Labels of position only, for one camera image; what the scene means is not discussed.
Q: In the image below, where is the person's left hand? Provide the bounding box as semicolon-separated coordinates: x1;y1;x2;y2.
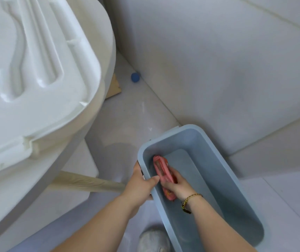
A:
121;162;160;209

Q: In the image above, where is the person's right hand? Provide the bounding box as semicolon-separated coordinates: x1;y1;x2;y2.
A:
161;166;197;203

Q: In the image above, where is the pink scrubbing brush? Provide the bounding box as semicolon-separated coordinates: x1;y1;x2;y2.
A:
153;155;178;202

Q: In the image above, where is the blue plastic bin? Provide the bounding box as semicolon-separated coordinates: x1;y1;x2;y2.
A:
137;124;265;248

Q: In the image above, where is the person's right forearm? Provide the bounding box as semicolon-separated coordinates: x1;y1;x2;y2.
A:
185;195;258;252

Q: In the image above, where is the person's left forearm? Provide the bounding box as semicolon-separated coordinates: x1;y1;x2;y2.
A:
51;195;140;252

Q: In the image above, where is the person's grey shoe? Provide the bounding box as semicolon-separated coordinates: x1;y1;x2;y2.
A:
138;226;172;252

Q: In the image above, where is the beige wooden stick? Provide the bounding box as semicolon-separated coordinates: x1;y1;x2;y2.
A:
52;170;126;193

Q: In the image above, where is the brown cardboard piece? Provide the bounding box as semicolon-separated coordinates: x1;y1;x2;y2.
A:
105;73;122;99

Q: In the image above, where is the white drum lid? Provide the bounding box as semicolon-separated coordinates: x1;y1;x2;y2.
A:
0;0;102;179

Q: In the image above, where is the beaded bracelet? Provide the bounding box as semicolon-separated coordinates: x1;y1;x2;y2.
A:
181;193;203;214

